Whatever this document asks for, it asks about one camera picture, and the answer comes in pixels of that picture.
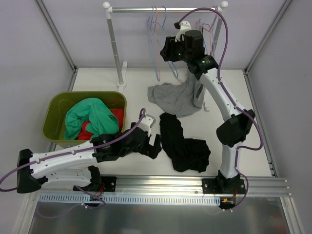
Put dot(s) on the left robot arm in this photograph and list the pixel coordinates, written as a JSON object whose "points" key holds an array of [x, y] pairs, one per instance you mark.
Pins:
{"points": [[75, 165]]}

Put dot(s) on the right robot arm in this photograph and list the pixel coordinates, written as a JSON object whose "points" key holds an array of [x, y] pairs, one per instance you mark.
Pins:
{"points": [[189, 48]]}

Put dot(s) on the olive green plastic basket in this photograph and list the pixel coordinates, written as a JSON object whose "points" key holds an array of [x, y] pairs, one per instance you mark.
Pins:
{"points": [[54, 124]]}

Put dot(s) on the white and silver clothes rack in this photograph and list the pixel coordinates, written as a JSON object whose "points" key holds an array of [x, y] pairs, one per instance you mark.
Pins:
{"points": [[109, 10]]}

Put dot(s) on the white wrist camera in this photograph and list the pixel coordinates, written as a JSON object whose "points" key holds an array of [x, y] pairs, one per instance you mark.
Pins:
{"points": [[147, 123], [182, 28]]}

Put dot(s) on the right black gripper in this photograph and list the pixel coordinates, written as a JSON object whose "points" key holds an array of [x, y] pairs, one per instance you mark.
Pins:
{"points": [[169, 49]]}

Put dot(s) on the light blue hanger rack end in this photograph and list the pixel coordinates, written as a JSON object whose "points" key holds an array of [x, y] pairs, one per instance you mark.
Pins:
{"points": [[209, 30]]}

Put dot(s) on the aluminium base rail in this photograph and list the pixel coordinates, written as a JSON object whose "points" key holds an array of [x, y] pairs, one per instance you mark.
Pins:
{"points": [[191, 185]]}

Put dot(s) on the light blue wire hanger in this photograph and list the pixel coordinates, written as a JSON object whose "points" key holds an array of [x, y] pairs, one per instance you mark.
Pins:
{"points": [[151, 42]]}

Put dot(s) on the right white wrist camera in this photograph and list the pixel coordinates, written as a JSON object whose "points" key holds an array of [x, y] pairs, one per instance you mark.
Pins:
{"points": [[182, 28]]}

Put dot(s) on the black tank top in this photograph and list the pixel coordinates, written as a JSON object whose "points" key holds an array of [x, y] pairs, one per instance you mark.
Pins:
{"points": [[185, 153]]}

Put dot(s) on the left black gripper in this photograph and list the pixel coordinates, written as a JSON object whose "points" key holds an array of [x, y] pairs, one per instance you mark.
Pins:
{"points": [[148, 146]]}

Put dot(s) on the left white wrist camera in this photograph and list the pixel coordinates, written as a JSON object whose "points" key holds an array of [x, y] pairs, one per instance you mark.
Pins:
{"points": [[147, 123]]}

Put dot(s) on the pink wire hanger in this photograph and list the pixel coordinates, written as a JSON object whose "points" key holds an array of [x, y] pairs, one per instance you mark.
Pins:
{"points": [[157, 45]]}

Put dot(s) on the green tank top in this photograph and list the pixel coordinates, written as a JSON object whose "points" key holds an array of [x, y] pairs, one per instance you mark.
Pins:
{"points": [[79, 113]]}

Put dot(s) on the red tank top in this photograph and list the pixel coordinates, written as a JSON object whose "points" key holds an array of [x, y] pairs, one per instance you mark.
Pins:
{"points": [[101, 123]]}

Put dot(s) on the white slotted cable duct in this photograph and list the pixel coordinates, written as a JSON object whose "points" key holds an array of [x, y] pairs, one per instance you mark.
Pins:
{"points": [[133, 199]]}

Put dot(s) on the grey tank top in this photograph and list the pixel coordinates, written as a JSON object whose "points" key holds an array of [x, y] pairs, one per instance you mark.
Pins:
{"points": [[181, 100]]}

